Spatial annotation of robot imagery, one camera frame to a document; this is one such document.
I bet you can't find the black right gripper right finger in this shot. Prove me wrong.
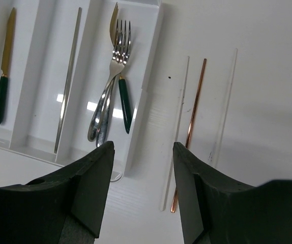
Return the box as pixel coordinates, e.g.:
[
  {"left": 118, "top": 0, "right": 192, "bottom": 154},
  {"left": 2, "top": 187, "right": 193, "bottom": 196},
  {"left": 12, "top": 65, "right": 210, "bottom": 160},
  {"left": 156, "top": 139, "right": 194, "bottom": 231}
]
[{"left": 173, "top": 142, "right": 292, "bottom": 243}]

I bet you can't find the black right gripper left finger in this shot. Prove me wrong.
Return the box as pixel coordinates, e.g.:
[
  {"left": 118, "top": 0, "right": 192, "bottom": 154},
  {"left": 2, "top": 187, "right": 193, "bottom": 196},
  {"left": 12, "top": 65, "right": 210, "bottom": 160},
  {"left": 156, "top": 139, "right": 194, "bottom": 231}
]
[{"left": 0, "top": 141, "right": 115, "bottom": 243}]

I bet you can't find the silver fork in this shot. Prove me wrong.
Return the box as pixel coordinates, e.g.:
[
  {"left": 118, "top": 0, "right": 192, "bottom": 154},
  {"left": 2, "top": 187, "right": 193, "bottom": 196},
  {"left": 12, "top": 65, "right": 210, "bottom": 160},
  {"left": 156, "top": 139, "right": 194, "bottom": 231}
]
[
  {"left": 96, "top": 76, "right": 116, "bottom": 147},
  {"left": 87, "top": 20, "right": 131, "bottom": 141}
]

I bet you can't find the gold knife green handle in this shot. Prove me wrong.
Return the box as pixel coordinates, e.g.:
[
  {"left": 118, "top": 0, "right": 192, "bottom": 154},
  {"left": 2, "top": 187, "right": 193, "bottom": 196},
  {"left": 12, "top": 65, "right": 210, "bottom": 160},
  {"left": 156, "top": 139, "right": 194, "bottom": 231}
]
[{"left": 0, "top": 7, "right": 16, "bottom": 124}]

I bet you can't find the gold fork green handle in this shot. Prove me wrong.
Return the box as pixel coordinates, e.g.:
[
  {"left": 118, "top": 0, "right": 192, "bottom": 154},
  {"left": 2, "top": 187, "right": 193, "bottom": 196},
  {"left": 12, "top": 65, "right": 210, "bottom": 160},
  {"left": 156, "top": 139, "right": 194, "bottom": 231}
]
[{"left": 109, "top": 3, "right": 132, "bottom": 134}]

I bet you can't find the metal chopstick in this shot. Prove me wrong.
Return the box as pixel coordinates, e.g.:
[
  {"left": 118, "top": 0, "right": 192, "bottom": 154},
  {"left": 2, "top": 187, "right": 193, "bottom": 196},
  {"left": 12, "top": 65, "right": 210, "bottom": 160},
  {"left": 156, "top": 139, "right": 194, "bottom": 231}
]
[{"left": 54, "top": 7, "right": 82, "bottom": 154}]

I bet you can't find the white chopstick right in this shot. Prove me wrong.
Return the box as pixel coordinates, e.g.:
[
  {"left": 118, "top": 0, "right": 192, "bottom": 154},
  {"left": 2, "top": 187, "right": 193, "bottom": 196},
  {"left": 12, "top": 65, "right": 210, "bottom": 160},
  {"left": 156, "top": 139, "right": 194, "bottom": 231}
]
[{"left": 159, "top": 56, "right": 190, "bottom": 212}]

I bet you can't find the brown chopstick right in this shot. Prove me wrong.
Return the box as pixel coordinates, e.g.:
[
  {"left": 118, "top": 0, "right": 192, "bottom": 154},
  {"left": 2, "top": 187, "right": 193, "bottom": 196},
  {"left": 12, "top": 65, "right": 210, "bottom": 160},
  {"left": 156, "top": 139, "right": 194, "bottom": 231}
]
[{"left": 170, "top": 58, "right": 207, "bottom": 213}]

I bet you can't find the white cutlery tray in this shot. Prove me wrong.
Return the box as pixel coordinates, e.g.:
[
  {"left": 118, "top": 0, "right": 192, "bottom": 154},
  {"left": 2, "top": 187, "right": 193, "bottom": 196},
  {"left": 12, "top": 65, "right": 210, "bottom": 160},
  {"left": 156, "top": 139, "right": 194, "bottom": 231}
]
[{"left": 0, "top": 1, "right": 163, "bottom": 186}]

